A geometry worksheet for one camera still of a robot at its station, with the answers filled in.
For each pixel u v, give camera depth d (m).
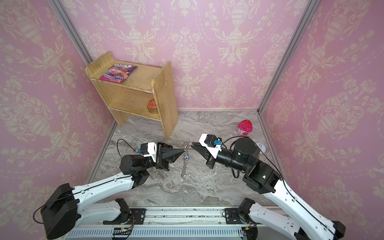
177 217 0.76
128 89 1.07
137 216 0.74
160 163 0.51
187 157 0.55
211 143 0.42
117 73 0.76
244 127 0.99
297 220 0.41
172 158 0.55
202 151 0.49
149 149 0.47
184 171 0.58
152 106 0.90
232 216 0.73
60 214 0.41
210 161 0.48
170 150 0.53
